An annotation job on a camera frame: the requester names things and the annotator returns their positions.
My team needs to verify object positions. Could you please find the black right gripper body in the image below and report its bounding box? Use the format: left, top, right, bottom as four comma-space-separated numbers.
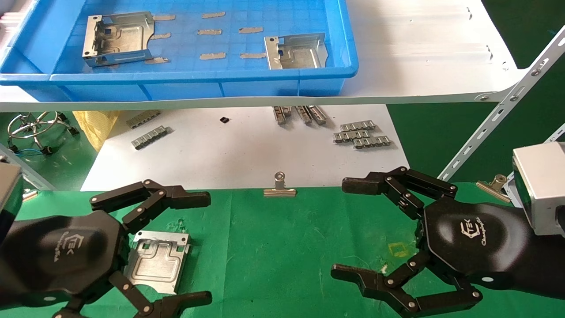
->
416, 199, 565, 302

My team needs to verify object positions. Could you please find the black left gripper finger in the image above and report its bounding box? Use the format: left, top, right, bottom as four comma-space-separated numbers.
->
52, 270, 214, 318
90, 179, 212, 235

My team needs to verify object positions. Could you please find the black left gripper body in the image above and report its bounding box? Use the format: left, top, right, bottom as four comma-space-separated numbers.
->
0, 210, 129, 312

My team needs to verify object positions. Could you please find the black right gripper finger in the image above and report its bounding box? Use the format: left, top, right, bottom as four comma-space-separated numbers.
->
330, 251, 484, 318
341, 166, 459, 220

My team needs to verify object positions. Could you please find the silver sheet metal bracket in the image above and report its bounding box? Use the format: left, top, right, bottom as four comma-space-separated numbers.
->
82, 11, 155, 68
124, 230, 192, 295
264, 32, 329, 70

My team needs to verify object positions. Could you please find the black component strip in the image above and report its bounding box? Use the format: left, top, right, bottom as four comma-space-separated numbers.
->
131, 125, 171, 150

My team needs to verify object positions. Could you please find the green table cloth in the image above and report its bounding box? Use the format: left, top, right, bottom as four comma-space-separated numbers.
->
0, 182, 565, 318

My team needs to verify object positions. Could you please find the yellow plastic bag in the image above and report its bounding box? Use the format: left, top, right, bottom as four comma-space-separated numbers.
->
73, 110, 122, 151

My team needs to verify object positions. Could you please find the blue plastic bin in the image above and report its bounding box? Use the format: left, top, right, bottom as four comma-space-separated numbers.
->
0, 0, 359, 102

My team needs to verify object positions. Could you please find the black stool with chrome base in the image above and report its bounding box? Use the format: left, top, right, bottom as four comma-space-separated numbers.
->
7, 110, 81, 155

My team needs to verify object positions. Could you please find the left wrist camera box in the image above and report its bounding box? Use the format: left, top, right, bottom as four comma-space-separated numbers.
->
0, 163, 23, 230

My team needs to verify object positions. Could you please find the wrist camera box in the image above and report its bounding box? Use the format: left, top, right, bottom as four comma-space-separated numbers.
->
511, 142, 565, 238
0, 163, 23, 230

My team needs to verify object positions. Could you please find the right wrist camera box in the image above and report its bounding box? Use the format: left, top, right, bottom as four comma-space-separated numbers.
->
511, 142, 565, 238

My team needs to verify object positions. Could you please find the grey metal shelf frame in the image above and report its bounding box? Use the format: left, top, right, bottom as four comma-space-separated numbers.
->
0, 0, 530, 112

